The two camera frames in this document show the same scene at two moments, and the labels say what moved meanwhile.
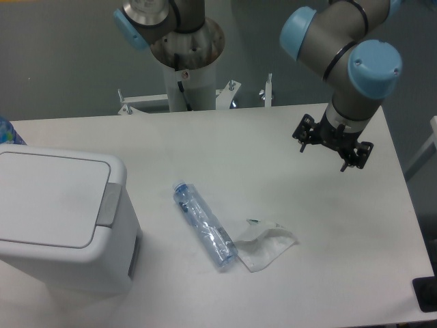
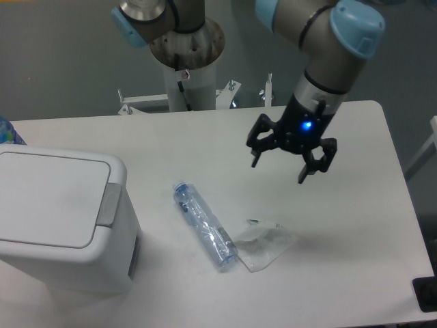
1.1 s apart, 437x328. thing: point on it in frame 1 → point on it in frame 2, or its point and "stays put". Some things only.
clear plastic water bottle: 209,229 stays put
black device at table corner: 425,292 stays put
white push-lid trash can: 67,228 stays put
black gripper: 338,138 → 302,126
